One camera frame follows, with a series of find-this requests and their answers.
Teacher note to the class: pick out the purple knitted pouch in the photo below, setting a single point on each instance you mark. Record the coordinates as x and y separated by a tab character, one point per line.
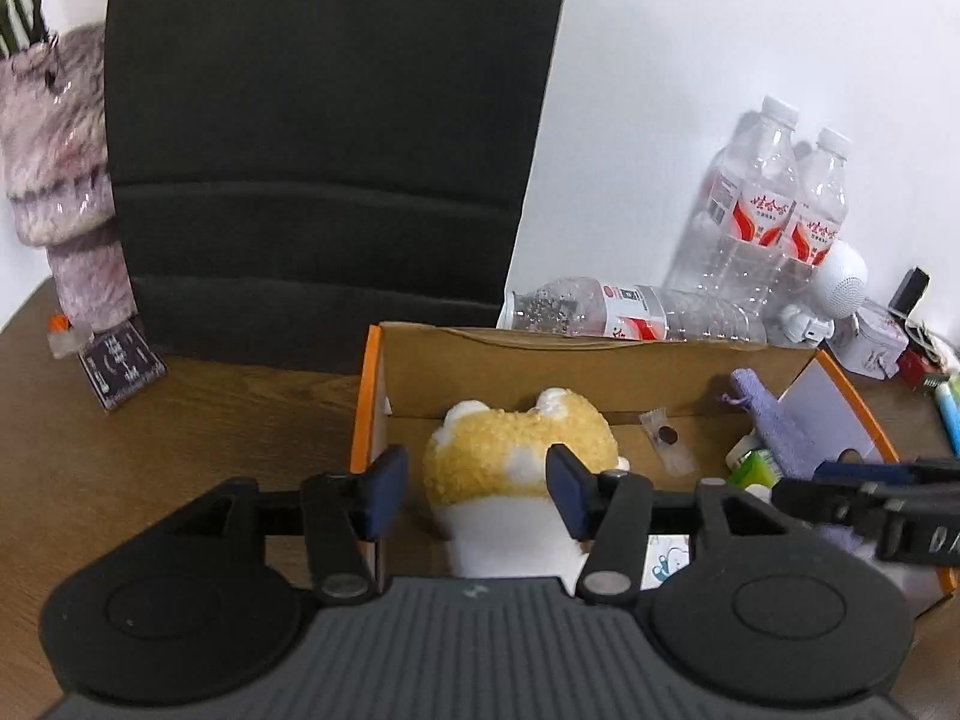
780	435

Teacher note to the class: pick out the small red item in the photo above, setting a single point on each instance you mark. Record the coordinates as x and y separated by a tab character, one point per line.
915	369

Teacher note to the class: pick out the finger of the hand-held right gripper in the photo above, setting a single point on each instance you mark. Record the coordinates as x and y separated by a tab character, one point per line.
825	502
862	471

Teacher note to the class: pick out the green tissue pack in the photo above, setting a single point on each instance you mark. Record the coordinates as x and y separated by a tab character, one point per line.
757	469

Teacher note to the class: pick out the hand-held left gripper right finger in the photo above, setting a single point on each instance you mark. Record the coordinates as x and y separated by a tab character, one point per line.
566	496

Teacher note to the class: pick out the tan and white plush dog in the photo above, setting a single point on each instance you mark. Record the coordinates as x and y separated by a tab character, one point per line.
495	457

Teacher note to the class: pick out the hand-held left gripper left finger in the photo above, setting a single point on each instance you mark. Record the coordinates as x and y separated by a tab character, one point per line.
386	491

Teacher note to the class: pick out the orange cardboard box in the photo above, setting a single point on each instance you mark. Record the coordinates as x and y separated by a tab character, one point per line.
465	367

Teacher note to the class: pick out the small black device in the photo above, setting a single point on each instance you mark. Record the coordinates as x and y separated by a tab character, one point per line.
909	291

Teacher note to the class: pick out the clear water bottle red label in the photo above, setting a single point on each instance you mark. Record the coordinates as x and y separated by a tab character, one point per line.
821	210
750	195
637	311

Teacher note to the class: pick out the small clear packet dark button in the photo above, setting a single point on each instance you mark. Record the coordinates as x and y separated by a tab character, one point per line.
667	439

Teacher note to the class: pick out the white round speaker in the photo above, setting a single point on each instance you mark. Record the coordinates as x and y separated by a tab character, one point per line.
841	274

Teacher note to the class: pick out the black office chair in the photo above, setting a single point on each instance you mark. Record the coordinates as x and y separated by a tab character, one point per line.
322	150

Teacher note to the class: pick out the small orange and white item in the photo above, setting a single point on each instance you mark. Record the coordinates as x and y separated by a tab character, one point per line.
67	336

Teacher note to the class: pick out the dark printed card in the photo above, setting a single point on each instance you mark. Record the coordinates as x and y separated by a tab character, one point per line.
120	364

